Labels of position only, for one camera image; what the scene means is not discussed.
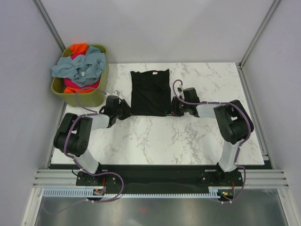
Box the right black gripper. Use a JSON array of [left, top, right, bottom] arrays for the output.
[[164, 97, 190, 117]]

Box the olive green plastic bin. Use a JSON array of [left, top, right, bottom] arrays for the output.
[[51, 44, 109, 107]]

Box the black t shirt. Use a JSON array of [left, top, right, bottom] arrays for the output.
[[130, 69, 171, 116]]

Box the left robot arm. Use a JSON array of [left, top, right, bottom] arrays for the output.
[[54, 95, 134, 185]]

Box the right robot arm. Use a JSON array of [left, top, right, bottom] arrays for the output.
[[166, 88, 254, 186]]

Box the grey blue t shirt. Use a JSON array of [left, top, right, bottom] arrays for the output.
[[51, 46, 106, 87]]

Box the magenta t shirt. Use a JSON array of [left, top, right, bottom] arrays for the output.
[[62, 53, 106, 89]]

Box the orange t shirt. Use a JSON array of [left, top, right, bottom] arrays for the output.
[[63, 43, 100, 94]]

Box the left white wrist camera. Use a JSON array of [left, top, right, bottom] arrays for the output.
[[108, 90, 121, 97]]

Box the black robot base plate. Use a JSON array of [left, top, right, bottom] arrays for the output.
[[76, 165, 243, 194]]

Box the blue slotted cable duct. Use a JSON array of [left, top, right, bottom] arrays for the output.
[[43, 188, 220, 198]]

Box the aluminium frame rail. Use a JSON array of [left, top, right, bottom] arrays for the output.
[[34, 169, 289, 189]]

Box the left aluminium corner post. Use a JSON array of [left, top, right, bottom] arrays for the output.
[[32, 0, 66, 53]]

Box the aluminium corner post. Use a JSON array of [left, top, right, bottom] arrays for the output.
[[236, 0, 282, 70], [32, 0, 66, 53]]

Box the right aluminium corner post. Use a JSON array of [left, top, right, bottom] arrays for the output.
[[236, 0, 282, 70]]

